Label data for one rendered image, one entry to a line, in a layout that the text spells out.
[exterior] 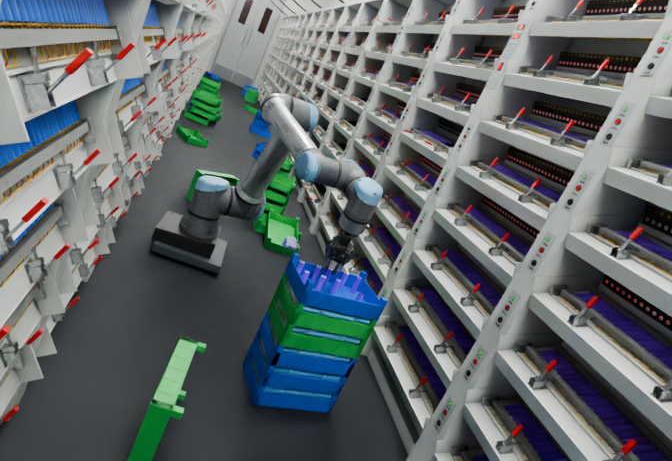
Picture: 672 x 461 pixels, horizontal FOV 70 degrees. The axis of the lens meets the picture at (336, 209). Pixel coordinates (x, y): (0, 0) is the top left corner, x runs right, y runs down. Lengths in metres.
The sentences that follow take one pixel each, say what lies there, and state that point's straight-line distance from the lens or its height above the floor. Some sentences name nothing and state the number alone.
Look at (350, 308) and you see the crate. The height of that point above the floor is 0.42.
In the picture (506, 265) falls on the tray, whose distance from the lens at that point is 1.63.
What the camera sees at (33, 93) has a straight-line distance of 0.64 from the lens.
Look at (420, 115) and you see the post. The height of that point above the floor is 1.07.
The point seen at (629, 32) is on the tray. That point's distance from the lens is 1.69.
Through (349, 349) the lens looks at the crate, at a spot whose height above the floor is 0.27.
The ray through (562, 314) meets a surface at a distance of 1.43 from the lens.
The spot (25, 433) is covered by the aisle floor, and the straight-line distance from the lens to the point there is 1.48.
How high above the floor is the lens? 1.06
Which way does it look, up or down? 14 degrees down
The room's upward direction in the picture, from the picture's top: 25 degrees clockwise
